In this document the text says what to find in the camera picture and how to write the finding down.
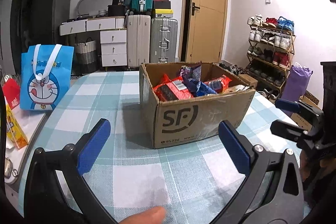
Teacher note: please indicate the wooden door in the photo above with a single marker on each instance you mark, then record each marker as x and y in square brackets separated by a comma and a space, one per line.
[203, 28]

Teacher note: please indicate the purple bag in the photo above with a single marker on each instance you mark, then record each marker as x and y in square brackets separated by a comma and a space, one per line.
[296, 83]

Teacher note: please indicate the stacked shoe boxes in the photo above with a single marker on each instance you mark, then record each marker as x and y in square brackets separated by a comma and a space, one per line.
[162, 9]

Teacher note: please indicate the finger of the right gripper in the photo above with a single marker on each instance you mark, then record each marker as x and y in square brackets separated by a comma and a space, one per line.
[309, 113]
[304, 139]

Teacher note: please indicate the red noodle snack packet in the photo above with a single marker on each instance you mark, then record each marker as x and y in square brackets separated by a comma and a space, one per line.
[172, 89]

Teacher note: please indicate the bamboo shoe rack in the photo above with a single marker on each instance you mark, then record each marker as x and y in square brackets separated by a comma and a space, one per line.
[270, 54]

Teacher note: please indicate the woven laundry basket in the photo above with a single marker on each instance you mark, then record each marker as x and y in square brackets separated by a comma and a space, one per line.
[86, 56]

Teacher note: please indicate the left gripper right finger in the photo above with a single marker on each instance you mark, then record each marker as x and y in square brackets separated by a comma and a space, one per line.
[271, 191]

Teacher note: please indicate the right hand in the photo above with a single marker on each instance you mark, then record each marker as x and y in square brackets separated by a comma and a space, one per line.
[304, 168]

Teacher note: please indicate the left hand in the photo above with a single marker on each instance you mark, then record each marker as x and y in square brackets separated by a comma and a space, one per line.
[154, 215]

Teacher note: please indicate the blue Doraemon gift bag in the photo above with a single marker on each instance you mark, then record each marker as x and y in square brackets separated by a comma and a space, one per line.
[45, 76]

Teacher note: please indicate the small red snack packet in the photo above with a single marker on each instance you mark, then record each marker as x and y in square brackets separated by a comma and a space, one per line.
[219, 84]

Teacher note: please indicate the cardboard SF box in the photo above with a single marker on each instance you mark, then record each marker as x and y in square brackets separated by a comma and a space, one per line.
[178, 122]

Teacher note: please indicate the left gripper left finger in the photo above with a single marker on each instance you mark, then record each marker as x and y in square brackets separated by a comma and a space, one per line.
[56, 190]

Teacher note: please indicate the silver hard suitcase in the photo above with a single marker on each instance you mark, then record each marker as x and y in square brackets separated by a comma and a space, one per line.
[163, 40]

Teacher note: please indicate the white drawer desk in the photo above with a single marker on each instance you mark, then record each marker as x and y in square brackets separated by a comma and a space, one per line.
[113, 37]

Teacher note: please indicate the blue snack packet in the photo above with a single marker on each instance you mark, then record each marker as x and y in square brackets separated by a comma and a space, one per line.
[197, 88]

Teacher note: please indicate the small cardboard box on floor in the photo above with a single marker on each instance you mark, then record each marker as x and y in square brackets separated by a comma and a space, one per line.
[250, 80]

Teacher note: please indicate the purple candy packet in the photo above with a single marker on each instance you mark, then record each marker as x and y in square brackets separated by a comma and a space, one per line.
[194, 72]

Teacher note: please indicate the yellow snack box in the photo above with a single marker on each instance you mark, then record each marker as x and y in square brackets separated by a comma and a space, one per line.
[14, 132]

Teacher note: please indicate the black refrigerator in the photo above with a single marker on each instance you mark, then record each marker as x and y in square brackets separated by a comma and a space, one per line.
[35, 22]

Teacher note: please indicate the beige hard suitcase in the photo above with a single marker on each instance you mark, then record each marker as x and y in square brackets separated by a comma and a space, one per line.
[138, 40]

